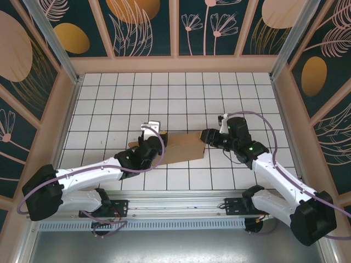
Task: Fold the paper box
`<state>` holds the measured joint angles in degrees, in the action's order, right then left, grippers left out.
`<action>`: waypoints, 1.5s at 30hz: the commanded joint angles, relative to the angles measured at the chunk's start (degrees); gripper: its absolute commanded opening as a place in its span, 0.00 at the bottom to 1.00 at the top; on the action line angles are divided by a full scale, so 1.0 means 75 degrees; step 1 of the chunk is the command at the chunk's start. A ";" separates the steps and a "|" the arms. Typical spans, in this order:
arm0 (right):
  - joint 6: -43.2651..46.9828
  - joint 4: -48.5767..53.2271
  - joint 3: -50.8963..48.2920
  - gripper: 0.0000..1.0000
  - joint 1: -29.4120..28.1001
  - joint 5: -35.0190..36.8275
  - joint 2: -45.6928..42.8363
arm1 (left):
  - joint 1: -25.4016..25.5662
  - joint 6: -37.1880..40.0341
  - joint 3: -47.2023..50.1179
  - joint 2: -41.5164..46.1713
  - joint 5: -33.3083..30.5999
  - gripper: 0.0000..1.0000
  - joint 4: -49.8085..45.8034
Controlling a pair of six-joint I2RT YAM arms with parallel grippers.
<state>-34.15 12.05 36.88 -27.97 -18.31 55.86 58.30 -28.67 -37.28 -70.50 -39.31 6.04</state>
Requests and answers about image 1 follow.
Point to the aluminium side rail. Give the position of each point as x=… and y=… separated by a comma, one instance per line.
x=282, y=109
x=62, y=139

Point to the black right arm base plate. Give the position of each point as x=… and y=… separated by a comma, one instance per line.
x=233, y=206

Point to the yellow power connector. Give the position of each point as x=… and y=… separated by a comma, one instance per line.
x=259, y=220

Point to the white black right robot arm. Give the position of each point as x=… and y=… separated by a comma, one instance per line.
x=282, y=178

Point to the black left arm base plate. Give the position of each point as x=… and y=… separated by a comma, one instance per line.
x=120, y=206

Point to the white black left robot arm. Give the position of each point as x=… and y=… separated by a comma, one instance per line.
x=87, y=171

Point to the long aluminium mounting rail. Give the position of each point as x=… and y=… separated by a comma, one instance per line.
x=175, y=202

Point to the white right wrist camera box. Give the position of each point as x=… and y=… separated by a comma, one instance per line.
x=224, y=126

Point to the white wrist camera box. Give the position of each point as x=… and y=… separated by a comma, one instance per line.
x=224, y=126
x=150, y=126

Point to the aluminium corner post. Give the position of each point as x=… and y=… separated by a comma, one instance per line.
x=290, y=41
x=61, y=54

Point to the brown cardboard paper box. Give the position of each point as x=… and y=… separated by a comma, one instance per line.
x=183, y=148

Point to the grey metal sheet panel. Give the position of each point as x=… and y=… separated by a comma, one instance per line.
x=175, y=246

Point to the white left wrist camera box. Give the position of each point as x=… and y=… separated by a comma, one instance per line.
x=150, y=126

